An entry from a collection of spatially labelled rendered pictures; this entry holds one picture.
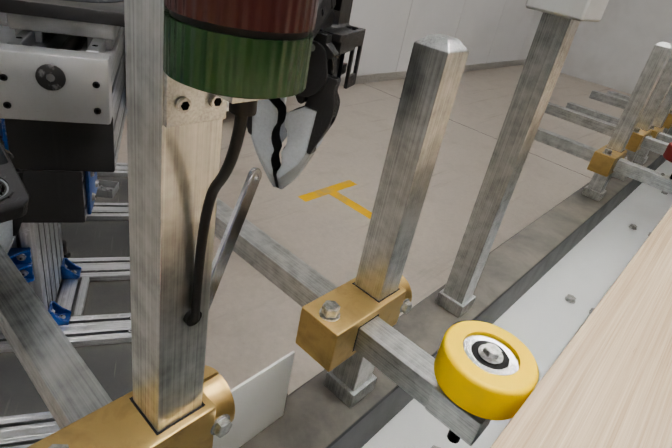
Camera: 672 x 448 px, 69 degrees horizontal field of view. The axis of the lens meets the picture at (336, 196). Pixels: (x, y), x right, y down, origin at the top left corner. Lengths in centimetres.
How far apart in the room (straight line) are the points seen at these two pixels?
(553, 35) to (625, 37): 733
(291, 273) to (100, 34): 46
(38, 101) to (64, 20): 14
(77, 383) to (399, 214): 30
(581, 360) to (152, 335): 36
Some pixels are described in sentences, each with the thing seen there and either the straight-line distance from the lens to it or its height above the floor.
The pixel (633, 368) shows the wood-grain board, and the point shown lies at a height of 90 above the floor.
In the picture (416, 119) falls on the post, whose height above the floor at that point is 106.
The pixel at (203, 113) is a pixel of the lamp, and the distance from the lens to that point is 25.
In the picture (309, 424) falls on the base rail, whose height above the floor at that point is 70.
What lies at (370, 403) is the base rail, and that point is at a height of 70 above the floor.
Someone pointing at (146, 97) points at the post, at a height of 110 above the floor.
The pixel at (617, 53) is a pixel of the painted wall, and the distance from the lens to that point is 800.
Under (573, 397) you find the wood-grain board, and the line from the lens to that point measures 46.
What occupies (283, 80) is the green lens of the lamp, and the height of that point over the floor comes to 113.
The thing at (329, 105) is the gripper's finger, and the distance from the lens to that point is 41.
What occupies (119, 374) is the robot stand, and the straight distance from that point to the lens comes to 131.
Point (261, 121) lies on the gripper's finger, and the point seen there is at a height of 103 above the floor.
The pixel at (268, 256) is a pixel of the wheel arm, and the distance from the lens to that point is 57.
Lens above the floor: 119
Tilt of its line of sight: 28 degrees down
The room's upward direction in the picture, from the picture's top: 11 degrees clockwise
